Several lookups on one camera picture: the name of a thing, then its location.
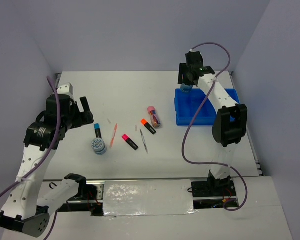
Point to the orange cap black highlighter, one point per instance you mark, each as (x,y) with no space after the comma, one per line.
(148,126)

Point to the pink cap black highlighter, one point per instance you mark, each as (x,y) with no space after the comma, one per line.
(130,142)

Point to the orange clear pen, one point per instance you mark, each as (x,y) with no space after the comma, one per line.
(113,135)

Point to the blue cap black highlighter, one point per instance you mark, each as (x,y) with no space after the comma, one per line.
(97,131)

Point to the thin grey pen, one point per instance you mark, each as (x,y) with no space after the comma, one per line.
(144,141)

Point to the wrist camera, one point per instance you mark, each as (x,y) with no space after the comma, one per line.
(194,58)
(66,89)

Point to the silver foil sheet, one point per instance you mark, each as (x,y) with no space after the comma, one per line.
(147,198)

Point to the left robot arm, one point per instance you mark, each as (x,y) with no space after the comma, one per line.
(24,211)

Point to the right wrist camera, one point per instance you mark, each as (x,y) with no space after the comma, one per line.
(194,58)

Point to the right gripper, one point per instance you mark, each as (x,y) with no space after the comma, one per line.
(182,77)

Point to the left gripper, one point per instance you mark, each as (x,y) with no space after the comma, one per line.
(85,117)

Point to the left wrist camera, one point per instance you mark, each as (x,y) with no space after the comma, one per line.
(66,89)

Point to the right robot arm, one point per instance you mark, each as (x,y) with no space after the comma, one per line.
(230,124)

